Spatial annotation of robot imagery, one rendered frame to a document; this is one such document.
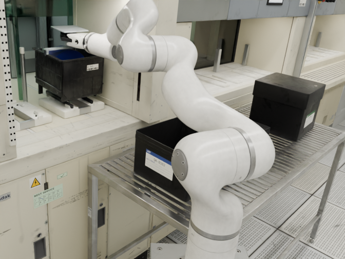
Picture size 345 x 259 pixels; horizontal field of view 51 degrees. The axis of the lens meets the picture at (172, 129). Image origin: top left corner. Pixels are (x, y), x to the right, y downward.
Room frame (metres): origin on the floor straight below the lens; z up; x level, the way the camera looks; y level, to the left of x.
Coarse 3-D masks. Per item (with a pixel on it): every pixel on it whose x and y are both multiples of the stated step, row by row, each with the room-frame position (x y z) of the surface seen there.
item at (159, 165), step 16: (144, 128) 1.25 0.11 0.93; (160, 128) 1.31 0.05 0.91; (176, 128) 1.39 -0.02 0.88; (144, 144) 1.18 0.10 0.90; (160, 144) 1.12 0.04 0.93; (176, 144) 1.39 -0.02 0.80; (144, 160) 1.17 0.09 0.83; (160, 160) 1.12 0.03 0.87; (144, 176) 1.17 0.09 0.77; (160, 176) 1.11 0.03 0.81; (176, 192) 1.06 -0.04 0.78
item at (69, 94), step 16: (64, 32) 1.46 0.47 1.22; (32, 48) 1.51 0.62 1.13; (48, 48) 1.46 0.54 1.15; (64, 48) 1.51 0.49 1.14; (48, 64) 1.46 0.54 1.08; (64, 64) 1.40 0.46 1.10; (80, 64) 1.46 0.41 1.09; (96, 64) 1.53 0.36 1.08; (48, 80) 1.46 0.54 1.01; (64, 80) 1.41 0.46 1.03; (80, 80) 1.47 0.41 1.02; (96, 80) 1.53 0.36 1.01; (64, 96) 1.41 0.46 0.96; (80, 96) 1.47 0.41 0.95
